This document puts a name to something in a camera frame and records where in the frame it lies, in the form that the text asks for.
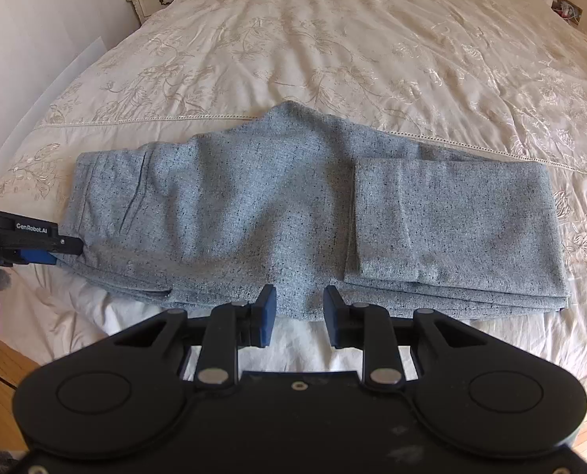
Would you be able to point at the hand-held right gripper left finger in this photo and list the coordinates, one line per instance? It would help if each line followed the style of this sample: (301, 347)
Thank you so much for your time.
(268, 317)

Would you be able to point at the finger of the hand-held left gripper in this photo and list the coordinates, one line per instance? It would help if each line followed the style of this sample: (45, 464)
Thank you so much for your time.
(35, 257)
(71, 246)

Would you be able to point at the cream embroidered bed cover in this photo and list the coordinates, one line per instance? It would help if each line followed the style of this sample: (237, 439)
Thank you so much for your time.
(372, 34)

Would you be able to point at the white bed sheet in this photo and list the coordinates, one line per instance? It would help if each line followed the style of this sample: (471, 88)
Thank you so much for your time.
(125, 312)

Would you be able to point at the small white-framed object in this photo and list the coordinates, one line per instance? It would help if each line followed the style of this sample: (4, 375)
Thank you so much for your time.
(568, 10)

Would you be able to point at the grey speckled pants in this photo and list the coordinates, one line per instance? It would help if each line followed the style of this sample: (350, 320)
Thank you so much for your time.
(254, 197)

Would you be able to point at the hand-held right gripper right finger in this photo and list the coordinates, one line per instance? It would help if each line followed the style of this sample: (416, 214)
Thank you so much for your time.
(331, 321)

